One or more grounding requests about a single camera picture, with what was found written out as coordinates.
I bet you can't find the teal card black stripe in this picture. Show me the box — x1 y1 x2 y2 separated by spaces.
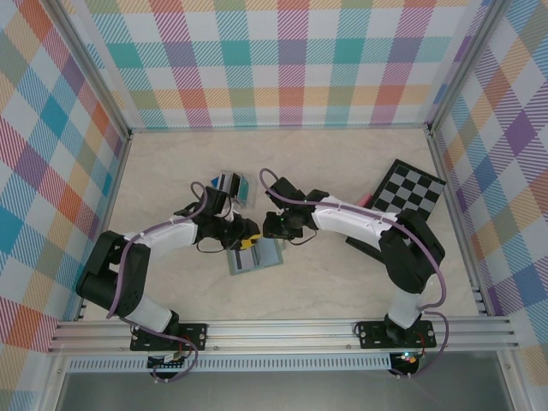
234 177 253 202

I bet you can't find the black grey striped card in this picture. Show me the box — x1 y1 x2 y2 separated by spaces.
220 170 241 196

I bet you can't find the clear box with blue items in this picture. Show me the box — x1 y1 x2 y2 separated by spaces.
209 170 258 210

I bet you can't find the black grey checkerboard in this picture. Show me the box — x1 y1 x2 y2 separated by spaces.
345 158 447 258

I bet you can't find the grey metal panel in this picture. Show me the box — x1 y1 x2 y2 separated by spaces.
55 370 515 411

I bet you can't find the long aluminium base rail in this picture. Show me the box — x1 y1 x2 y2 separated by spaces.
46 319 521 354

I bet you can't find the aluminium rear frame bar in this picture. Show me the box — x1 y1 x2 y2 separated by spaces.
128 123 433 134

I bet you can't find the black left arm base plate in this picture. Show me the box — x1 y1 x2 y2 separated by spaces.
129 323 210 353

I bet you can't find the aluminium side rail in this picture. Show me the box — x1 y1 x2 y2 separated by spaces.
427 128 491 318
79 132 134 320

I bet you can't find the slotted white cable duct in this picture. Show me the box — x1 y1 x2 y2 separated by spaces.
66 357 393 372

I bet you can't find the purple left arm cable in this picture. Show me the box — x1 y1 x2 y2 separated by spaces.
105 182 213 383

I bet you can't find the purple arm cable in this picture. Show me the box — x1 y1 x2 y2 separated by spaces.
259 167 450 380
105 182 213 383

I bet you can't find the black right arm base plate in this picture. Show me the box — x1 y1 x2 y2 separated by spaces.
354 319 438 350

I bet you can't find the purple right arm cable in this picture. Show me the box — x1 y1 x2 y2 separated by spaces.
259 167 450 380

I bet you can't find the aluminium frame post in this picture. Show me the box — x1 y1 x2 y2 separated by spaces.
53 0 132 138
427 0 513 134

